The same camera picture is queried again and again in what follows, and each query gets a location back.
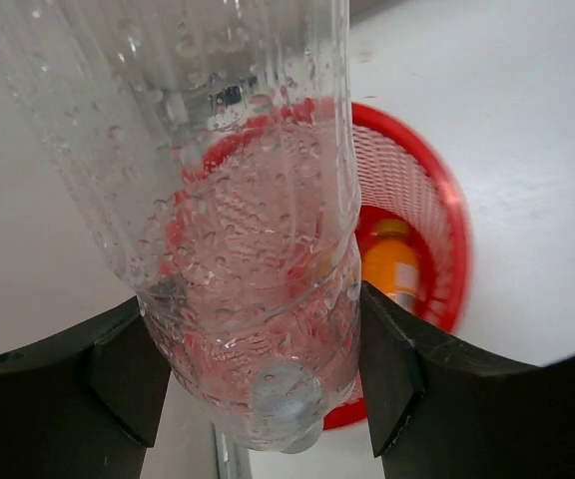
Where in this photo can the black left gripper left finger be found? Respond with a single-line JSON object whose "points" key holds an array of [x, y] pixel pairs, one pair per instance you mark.
{"points": [[85, 402]]}

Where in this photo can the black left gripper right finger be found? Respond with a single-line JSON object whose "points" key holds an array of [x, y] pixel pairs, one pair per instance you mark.
{"points": [[440, 407]]}

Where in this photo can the orange juice bottle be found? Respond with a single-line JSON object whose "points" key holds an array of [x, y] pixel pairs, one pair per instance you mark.
{"points": [[391, 264]]}

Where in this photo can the clear plastic bottle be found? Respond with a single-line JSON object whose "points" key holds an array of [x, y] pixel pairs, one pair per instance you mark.
{"points": [[207, 144]]}

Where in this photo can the red mesh plastic bin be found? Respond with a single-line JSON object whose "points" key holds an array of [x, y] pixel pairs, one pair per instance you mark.
{"points": [[402, 178]]}

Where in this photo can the aluminium table frame rail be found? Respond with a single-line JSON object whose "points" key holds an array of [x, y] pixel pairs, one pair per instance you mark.
{"points": [[233, 460]]}

